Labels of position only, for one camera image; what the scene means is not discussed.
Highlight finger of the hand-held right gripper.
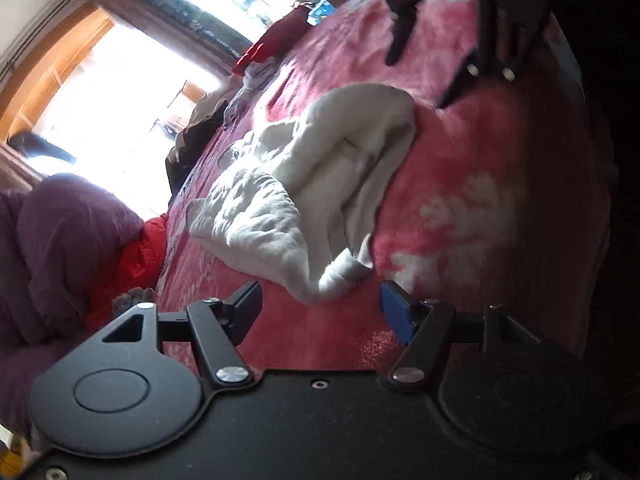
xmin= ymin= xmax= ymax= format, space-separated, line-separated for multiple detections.
xmin=377 ymin=0 xmax=448 ymax=67
xmin=437 ymin=0 xmax=546 ymax=110

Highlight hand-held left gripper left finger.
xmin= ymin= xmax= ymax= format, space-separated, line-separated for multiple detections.
xmin=102 ymin=280 xmax=263 ymax=391

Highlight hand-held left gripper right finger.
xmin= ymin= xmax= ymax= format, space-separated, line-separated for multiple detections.
xmin=380 ymin=280 xmax=546 ymax=391

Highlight white fleece garment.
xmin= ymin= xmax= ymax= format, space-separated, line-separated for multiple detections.
xmin=186 ymin=82 xmax=418 ymax=306

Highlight blue printed box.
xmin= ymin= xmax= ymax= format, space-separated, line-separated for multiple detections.
xmin=306 ymin=0 xmax=337 ymax=27

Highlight grey folded garment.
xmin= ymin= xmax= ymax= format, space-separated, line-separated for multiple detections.
xmin=111 ymin=286 xmax=156 ymax=317

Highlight red quilt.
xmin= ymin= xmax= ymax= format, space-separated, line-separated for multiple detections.
xmin=85 ymin=212 xmax=170 ymax=331

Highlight red clothing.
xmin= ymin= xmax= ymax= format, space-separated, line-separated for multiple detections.
xmin=232 ymin=10 xmax=311 ymax=76

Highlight grey clothing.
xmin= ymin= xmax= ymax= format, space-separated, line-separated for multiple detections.
xmin=222 ymin=57 xmax=278 ymax=121

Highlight dark clothing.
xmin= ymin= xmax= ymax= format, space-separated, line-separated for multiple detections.
xmin=165 ymin=110 xmax=226 ymax=196

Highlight purple quilt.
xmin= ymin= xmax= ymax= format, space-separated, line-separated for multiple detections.
xmin=0 ymin=172 xmax=147 ymax=453

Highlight brown patterned curtain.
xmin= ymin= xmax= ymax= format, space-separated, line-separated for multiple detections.
xmin=85 ymin=0 xmax=256 ymax=63

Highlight beige clothing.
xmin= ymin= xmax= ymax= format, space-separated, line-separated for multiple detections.
xmin=185 ymin=87 xmax=236 ymax=131

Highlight black hanging garment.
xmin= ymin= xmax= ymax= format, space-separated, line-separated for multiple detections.
xmin=7 ymin=132 xmax=76 ymax=165

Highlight wooden window frame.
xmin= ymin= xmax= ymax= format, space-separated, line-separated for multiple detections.
xmin=0 ymin=2 xmax=116 ymax=136

